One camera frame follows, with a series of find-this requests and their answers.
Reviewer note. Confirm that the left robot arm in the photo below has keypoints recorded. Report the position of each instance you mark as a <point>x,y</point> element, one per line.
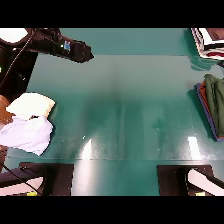
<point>40,41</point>

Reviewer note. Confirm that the blue garment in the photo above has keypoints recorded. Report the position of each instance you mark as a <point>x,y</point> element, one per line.
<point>199,100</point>

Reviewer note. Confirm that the brown garment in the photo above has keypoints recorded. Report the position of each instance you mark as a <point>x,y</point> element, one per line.
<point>5,111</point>

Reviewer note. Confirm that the heap of clothes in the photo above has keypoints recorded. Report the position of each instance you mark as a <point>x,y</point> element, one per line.
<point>210,41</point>

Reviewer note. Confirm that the cream garment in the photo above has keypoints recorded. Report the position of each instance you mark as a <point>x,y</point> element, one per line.
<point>31,105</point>

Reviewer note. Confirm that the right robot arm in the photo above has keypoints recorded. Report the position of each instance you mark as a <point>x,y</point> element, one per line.
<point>200,181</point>

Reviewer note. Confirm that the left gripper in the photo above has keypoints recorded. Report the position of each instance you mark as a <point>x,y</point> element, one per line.
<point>82,52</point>

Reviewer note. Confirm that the green garment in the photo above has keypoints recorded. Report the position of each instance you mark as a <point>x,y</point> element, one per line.
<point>216,100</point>

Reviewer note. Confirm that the white garment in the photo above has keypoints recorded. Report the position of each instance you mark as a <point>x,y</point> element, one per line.
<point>26,135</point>

